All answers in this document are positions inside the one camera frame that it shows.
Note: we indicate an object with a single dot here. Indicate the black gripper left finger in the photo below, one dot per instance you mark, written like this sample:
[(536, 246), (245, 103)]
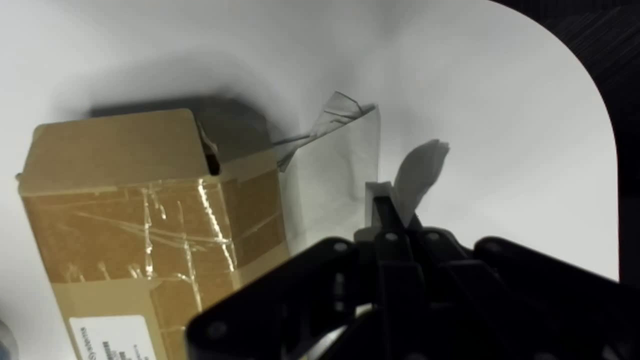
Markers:
[(313, 300)]

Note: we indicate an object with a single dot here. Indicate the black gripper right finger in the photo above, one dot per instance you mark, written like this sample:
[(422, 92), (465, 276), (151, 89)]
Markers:
[(526, 300)]

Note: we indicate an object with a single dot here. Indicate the brown cardboard box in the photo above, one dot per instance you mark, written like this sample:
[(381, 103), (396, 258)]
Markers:
[(121, 221)]

